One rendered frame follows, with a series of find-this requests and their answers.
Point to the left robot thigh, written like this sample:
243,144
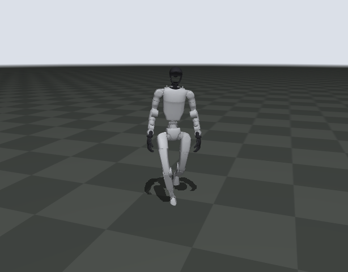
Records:
184,151

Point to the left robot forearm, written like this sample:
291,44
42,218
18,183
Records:
196,124

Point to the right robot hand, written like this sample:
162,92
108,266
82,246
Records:
149,144

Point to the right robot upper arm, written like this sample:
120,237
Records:
155,102

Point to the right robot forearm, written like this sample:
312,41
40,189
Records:
151,123

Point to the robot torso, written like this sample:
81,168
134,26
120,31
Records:
173,109

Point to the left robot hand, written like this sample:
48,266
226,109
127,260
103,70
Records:
198,144

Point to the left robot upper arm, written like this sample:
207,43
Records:
192,103

